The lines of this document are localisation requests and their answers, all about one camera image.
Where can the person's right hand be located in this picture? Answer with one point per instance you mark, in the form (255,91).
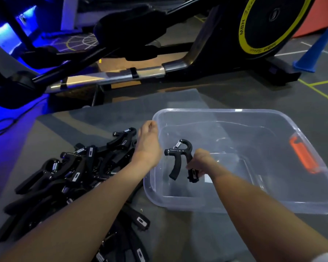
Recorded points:
(205,162)

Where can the person's left hand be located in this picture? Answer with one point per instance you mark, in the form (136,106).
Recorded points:
(147,145)

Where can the person's right fingers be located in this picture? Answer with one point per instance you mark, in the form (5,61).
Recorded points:
(194,162)

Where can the person's left fingers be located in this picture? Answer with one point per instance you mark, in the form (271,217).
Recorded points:
(150,124)

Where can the black hand grip strengthener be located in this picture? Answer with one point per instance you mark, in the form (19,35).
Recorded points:
(180,158)

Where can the clear plastic storage bin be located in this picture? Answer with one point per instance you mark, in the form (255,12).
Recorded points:
(248,160)

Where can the person's right forearm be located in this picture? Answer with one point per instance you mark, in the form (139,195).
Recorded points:
(265,218)

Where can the person's left forearm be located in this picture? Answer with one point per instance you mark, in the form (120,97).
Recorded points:
(79,215)

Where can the grey floor mat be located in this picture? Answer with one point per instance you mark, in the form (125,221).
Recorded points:
(153,150)

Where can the black elliptical trainer machine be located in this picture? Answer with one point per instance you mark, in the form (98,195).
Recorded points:
(142,46)

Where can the pile of black hand grippers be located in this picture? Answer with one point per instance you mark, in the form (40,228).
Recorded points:
(71,185)

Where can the blue traffic cone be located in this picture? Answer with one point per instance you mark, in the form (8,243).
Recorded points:
(313,51)

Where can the red padded mat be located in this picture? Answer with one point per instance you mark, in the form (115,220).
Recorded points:
(318,14)

